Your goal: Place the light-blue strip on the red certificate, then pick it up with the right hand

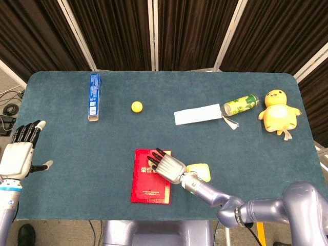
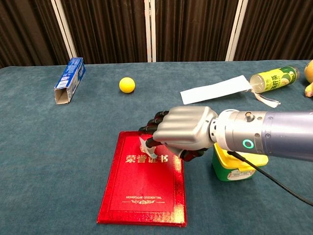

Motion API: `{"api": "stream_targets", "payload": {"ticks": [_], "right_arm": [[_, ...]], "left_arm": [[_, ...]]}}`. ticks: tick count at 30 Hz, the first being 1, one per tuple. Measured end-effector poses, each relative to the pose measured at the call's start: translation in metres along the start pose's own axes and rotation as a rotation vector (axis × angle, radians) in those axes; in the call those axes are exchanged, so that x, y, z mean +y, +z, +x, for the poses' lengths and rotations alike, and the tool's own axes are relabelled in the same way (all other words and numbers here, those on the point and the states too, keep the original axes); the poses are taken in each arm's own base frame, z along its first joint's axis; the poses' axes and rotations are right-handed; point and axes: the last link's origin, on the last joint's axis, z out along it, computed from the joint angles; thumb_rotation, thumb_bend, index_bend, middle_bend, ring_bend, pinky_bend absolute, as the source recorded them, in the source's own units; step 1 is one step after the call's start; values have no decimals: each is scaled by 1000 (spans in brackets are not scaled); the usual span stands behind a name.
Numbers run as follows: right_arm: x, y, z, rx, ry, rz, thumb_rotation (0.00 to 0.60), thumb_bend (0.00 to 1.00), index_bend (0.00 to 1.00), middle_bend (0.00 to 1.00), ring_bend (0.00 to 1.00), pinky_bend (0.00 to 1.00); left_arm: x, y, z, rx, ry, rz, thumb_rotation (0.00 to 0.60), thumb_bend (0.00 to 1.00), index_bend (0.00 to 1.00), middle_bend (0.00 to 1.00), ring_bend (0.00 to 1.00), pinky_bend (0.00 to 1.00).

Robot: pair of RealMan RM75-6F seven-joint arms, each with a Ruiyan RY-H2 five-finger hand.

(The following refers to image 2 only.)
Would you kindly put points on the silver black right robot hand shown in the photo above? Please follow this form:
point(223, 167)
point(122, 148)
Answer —
point(185, 127)

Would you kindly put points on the small pale paper strip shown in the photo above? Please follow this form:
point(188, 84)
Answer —
point(144, 144)

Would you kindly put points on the red honorary certificate book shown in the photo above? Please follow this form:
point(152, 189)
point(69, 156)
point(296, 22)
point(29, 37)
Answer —
point(144, 186)

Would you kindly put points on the white paper bookmark with tassel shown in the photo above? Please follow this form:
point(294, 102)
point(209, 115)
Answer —
point(215, 91)

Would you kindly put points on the green tub with yellow lid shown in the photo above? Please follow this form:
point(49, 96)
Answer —
point(232, 171)

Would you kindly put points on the yellow ball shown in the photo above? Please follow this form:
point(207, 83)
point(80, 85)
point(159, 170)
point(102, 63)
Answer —
point(127, 85)

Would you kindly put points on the dark brown pleated screen panel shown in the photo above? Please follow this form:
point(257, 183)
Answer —
point(107, 29)
point(27, 29)
point(193, 29)
point(278, 29)

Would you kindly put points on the yellow green drink bottle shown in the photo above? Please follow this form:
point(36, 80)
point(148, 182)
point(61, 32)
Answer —
point(276, 79)

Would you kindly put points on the blue open toothpaste carton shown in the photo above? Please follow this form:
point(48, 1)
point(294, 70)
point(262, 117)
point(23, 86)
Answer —
point(72, 76)

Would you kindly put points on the orange yellow round fruit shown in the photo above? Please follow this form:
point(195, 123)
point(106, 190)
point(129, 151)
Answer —
point(309, 71)

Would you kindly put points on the teal table cloth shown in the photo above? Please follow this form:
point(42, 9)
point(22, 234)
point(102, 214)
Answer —
point(49, 183)

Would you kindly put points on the white screen frame post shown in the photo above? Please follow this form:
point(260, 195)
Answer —
point(64, 29)
point(234, 29)
point(149, 29)

